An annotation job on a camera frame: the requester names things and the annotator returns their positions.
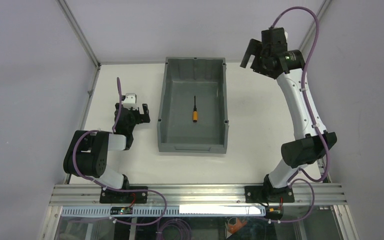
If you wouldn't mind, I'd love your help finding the orange black handled screwdriver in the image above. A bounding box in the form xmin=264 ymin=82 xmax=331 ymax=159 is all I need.
xmin=192 ymin=96 xmax=198 ymax=123

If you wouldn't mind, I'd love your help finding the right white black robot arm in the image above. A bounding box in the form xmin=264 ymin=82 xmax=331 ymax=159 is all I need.
xmin=240 ymin=27 xmax=338 ymax=204

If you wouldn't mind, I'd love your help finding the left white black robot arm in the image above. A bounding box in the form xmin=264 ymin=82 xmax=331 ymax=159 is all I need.
xmin=63 ymin=103 xmax=151 ymax=191

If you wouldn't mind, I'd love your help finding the grey plastic storage bin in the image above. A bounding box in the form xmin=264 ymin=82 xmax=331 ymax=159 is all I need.
xmin=156 ymin=57 xmax=229 ymax=154

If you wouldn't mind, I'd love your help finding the orange object under table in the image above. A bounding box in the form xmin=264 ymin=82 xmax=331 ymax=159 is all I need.
xmin=226 ymin=217 xmax=248 ymax=234

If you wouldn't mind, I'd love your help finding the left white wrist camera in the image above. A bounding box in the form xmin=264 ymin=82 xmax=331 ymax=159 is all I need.
xmin=122 ymin=93 xmax=139 ymax=111

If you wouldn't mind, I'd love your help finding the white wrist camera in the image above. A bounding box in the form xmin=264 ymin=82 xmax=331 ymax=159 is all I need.
xmin=122 ymin=93 xmax=139 ymax=111
xmin=284 ymin=31 xmax=289 ymax=42

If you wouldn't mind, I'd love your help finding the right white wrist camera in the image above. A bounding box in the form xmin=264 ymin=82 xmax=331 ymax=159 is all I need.
xmin=284 ymin=31 xmax=289 ymax=42

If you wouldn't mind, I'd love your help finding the right aluminium frame post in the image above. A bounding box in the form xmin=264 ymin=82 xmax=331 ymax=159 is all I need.
xmin=299 ymin=0 xmax=333 ymax=53

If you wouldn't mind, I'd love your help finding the aluminium frame post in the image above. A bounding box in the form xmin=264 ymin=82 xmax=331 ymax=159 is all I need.
xmin=299 ymin=0 xmax=333 ymax=53
xmin=56 ymin=0 xmax=101 ymax=68

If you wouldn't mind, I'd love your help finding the back aluminium frame rail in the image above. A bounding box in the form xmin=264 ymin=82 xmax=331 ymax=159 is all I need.
xmin=99 ymin=58 xmax=253 ymax=66

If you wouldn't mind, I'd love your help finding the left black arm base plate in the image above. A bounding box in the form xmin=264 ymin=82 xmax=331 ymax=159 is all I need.
xmin=99 ymin=185 xmax=148 ymax=204

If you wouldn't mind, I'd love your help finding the front aluminium mounting rail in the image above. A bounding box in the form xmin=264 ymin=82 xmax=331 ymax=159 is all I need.
xmin=49 ymin=183 xmax=347 ymax=207

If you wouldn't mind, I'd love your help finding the white slotted cable duct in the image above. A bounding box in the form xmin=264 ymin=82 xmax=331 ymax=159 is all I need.
xmin=61 ymin=205 xmax=266 ymax=218

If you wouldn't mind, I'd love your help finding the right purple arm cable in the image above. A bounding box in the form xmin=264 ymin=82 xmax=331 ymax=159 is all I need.
xmin=261 ymin=6 xmax=331 ymax=223

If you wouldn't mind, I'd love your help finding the coiled purple cable below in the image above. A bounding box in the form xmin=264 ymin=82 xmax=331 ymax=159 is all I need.
xmin=155 ymin=218 xmax=193 ymax=240

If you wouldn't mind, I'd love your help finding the left aluminium frame post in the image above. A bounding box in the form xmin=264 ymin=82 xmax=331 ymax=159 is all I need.
xmin=56 ymin=0 xmax=101 ymax=68

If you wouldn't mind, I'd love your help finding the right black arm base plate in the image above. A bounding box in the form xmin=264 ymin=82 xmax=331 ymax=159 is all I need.
xmin=244 ymin=185 xmax=295 ymax=204

